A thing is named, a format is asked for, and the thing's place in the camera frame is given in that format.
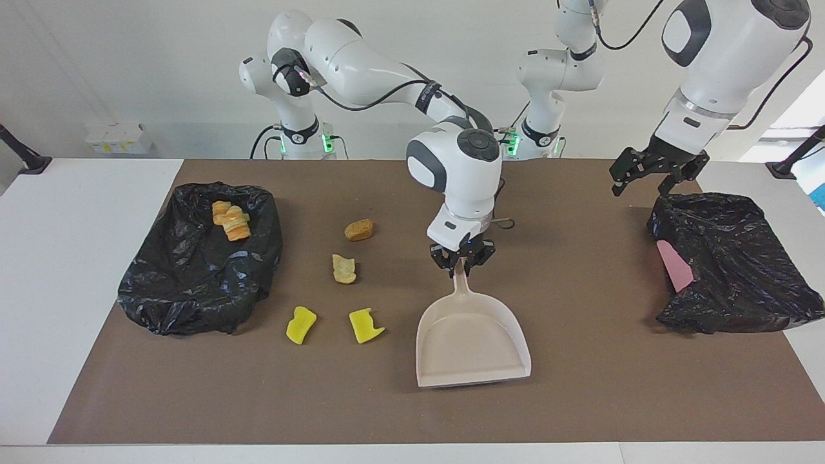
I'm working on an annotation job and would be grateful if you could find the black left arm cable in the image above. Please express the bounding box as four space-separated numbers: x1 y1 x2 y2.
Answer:
588 0 813 131

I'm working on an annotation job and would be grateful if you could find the brown table mat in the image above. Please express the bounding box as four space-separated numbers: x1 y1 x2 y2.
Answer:
47 159 825 445

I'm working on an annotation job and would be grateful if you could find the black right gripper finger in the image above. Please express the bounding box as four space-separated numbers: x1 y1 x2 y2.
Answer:
464 239 497 277
430 243 456 279

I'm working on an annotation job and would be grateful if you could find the white wall box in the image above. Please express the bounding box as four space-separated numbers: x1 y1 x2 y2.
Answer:
84 122 154 155

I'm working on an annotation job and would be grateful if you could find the beige plastic dustpan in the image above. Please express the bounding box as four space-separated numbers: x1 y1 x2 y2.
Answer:
416 264 532 389

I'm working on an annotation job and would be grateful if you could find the pink bin corner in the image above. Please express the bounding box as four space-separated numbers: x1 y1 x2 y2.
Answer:
654 240 695 294

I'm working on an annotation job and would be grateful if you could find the black plastic trash bag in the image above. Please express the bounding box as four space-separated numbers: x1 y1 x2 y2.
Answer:
117 182 283 336
645 192 825 335

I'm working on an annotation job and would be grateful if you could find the yellow sponge piece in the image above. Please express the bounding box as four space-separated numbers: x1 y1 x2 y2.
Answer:
286 306 318 345
349 308 386 344

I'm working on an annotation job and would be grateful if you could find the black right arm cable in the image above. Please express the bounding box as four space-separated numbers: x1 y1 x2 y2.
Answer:
308 74 516 231

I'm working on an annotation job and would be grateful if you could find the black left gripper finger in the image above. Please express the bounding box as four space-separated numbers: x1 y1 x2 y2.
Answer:
656 151 711 198
610 146 653 198

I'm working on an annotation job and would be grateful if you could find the black base power cable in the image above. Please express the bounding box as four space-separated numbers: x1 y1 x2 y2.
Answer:
250 124 284 160
509 103 532 139

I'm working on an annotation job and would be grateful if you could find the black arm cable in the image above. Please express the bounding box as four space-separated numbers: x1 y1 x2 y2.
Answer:
308 74 516 231
588 0 813 131

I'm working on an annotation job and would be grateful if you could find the black camera stand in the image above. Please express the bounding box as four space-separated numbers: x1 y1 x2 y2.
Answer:
765 124 825 180
0 122 53 175

